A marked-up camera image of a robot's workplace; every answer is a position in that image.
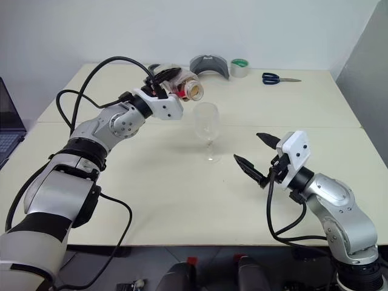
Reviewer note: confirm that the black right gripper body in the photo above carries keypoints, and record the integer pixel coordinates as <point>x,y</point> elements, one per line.
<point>279,168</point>

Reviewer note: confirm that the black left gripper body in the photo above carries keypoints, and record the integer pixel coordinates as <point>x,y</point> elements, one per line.
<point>157,88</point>

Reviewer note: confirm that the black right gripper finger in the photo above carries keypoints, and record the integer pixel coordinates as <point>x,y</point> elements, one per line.
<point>269,140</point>
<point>247,166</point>

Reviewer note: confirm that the clear bottle with red label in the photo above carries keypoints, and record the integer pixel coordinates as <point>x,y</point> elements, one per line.
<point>194,89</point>

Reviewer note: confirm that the clear wine glass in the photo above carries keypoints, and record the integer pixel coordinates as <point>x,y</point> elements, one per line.
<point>206,121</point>

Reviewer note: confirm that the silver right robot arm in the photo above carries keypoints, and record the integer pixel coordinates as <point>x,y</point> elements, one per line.
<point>342,209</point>

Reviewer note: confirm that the grey curved visor shell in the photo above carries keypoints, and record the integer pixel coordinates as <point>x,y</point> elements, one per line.
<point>197,65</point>

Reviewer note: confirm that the clear tape roll green core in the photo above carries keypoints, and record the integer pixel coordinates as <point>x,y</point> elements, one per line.
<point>240,71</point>

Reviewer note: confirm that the dark rounded shape red cap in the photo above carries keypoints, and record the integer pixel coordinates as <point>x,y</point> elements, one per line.
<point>182,276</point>
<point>251,272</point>

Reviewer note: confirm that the grey partition panel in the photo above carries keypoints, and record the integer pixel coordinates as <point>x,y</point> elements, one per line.
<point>363,75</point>

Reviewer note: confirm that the dark open laptop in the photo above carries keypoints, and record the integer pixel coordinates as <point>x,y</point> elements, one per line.
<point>9,118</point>

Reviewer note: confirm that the small black device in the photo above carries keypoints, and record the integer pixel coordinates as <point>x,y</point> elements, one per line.
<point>130,286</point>

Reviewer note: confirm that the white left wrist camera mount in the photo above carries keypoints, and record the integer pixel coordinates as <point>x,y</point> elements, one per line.
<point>165,107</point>

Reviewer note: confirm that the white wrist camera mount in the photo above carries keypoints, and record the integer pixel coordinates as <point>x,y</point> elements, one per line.
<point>165,107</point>
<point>295,148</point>

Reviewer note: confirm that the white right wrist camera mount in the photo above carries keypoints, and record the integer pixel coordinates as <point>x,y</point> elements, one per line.
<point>295,148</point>

